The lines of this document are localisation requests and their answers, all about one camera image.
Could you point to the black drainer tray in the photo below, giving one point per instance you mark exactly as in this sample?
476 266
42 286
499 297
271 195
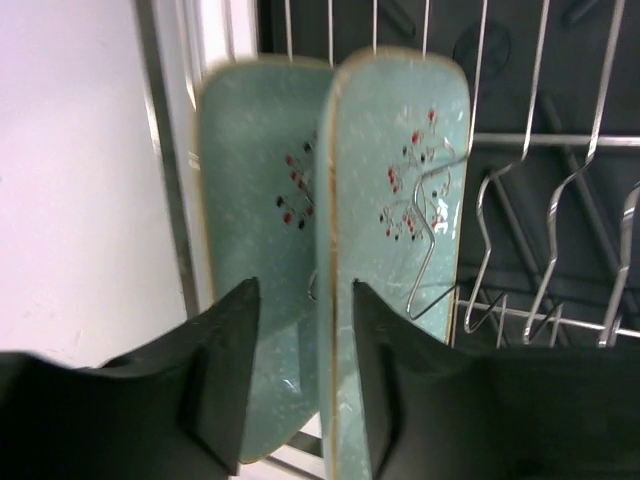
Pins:
550 75

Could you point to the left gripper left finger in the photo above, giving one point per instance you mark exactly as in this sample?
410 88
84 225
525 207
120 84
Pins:
174 408

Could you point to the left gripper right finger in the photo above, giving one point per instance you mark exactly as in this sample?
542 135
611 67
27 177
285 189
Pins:
435 412

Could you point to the white wire dish rack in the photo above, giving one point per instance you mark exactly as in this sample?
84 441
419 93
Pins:
468 314

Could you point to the light green plate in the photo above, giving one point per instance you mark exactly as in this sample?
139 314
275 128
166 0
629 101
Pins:
256 135
390 170

